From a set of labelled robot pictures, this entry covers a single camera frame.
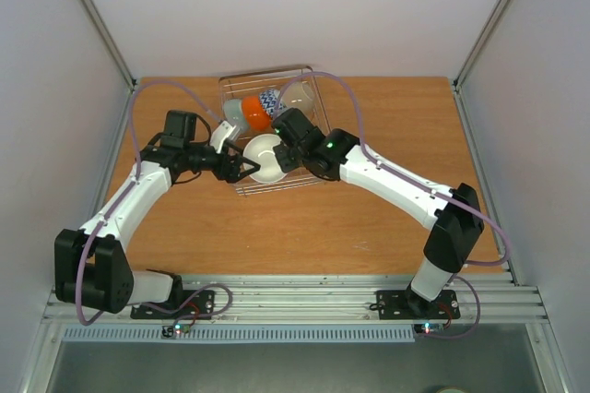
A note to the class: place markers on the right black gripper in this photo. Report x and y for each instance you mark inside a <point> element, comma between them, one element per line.
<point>283,158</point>

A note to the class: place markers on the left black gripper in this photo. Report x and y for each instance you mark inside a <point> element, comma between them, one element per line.
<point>223,173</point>

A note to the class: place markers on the striped ceramic bowl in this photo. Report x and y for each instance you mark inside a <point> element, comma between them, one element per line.
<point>260,149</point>

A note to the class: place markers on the chrome wire dish rack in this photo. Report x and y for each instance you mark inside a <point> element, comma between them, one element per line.
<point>249,83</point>

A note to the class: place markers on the white and orange bowl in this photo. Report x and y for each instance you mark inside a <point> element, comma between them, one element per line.
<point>255,114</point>

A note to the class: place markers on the beige speckled ceramic bowl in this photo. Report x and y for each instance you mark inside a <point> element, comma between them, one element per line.
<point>299,95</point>

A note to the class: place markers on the blue zigzag patterned bowl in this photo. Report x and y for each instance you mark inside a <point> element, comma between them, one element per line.
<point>270,102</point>

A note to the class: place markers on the teal patterned ceramic bowl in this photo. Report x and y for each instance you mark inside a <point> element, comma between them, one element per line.
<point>233,112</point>

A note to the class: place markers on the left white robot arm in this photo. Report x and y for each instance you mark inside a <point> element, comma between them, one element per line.
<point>91,269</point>

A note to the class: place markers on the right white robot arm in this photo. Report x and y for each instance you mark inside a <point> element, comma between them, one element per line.
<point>448,214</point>

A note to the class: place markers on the left small circuit board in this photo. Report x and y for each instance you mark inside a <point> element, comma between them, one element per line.
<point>177,329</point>

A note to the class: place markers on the small circuit board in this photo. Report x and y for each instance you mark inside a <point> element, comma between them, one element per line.
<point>177,329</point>
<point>429,328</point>

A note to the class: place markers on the right small circuit board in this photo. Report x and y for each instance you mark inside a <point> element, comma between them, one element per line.
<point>429,328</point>

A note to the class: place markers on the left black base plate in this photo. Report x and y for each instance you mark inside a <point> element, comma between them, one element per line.
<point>202,304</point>

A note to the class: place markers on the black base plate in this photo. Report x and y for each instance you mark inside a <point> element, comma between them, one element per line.
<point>396,305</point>
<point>202,304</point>

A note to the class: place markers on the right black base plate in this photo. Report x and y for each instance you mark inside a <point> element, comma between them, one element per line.
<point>396,305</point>

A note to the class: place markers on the grey slotted cable duct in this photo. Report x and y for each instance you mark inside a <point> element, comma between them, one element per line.
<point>242,334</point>

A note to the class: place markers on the aluminium rail frame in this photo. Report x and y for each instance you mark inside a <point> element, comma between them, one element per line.
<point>307,299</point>

